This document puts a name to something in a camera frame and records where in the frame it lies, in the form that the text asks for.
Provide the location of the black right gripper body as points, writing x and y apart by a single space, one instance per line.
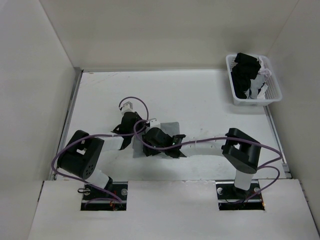
150 151

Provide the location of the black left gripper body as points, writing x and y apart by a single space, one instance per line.
139 126

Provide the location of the grey tank top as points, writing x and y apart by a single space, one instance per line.
170 128

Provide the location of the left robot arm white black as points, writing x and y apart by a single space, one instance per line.
81 159

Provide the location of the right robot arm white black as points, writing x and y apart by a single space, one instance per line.
241 150

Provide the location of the white tank top in basket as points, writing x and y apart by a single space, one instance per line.
258 86

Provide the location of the black tank top in basket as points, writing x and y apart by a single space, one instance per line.
245 70

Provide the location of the white perforated plastic basket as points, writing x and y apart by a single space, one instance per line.
271 94

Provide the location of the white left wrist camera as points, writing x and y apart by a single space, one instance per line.
126 107

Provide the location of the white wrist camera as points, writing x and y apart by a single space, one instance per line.
153 123
126 107

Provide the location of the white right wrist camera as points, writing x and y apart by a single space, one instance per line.
153 123

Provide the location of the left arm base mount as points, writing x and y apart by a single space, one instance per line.
97 200

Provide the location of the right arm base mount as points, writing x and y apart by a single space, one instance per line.
231 198

